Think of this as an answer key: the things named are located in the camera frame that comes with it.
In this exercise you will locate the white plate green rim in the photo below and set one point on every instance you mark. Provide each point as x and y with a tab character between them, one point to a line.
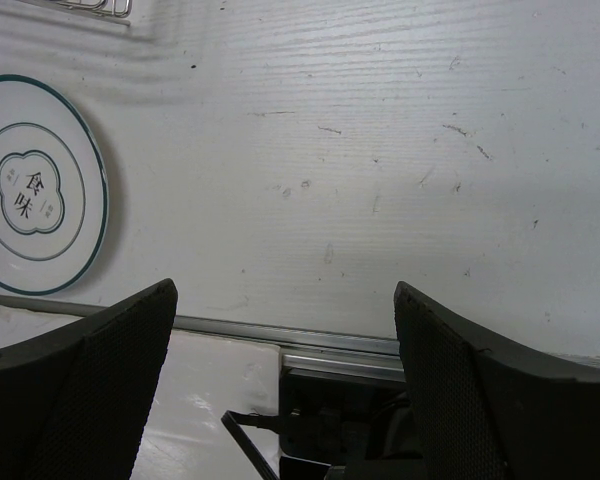
54	193

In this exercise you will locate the aluminium table edge rail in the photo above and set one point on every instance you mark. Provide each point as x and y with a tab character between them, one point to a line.
359	356

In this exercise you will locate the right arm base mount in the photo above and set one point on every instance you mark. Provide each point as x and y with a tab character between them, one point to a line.
335	420

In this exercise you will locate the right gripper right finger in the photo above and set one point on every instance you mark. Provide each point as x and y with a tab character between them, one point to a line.
488	407

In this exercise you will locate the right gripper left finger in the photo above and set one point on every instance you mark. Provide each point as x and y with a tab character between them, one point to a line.
74	401

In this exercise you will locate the wire dish rack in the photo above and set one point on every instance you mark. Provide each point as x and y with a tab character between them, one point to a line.
112	11

